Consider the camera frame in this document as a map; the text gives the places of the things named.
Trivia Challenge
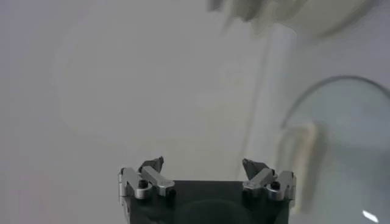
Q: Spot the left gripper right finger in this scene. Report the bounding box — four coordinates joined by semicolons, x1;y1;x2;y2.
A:
242;158;297;209

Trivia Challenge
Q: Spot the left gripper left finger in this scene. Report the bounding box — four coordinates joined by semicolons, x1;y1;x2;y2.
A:
118;156;176;208

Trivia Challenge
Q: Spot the glass lid with cream handle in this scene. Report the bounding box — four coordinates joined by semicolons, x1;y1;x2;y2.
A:
275;75;390;224

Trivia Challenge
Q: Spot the white electric cooker pot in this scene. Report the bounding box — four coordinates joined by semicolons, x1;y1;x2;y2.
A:
207;0;385;40

